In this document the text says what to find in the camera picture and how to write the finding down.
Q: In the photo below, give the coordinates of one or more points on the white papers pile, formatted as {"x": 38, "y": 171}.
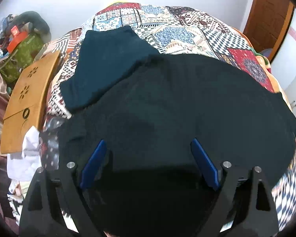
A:
{"x": 21, "y": 167}

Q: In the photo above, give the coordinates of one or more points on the folded dark teal garment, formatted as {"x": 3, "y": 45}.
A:
{"x": 104, "y": 59}

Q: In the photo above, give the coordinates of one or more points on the green patterned bag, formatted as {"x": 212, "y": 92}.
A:
{"x": 20, "y": 58}

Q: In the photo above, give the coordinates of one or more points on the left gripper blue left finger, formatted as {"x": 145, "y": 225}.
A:
{"x": 93, "y": 165}

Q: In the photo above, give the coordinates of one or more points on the orange box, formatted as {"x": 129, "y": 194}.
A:
{"x": 16, "y": 41}

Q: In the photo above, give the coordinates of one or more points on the colourful patchwork bedspread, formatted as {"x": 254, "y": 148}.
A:
{"x": 172, "y": 31}

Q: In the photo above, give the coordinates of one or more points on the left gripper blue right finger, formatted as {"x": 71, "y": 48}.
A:
{"x": 205, "y": 165}

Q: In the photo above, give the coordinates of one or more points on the wooden door frame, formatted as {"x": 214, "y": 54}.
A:
{"x": 267, "y": 24}

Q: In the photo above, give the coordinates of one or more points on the black pants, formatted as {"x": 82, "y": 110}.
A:
{"x": 149, "y": 183}

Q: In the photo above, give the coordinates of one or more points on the wooden lap desk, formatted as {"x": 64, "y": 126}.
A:
{"x": 27, "y": 102}

